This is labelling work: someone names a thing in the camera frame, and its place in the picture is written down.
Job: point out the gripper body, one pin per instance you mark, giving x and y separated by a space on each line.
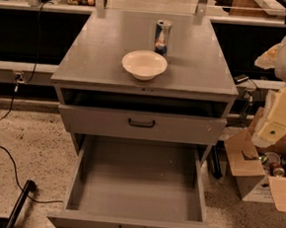
272 125

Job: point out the redbull can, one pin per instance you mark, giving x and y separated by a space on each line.
163 30

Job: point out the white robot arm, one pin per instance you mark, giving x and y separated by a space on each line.
274 58

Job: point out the can in cardboard box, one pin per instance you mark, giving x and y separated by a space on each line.
276 170

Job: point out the grey drawer cabinet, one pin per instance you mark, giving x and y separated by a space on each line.
197 80

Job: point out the open grey middle drawer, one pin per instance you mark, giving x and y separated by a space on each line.
130 183

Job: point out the closed grey top drawer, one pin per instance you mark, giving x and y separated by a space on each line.
148 126

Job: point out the small black device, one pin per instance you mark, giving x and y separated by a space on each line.
241 78

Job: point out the open cardboard box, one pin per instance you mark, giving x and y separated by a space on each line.
254 180

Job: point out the white bowl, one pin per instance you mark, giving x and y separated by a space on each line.
144 65

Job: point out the black metal leg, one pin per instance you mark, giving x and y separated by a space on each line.
30 186

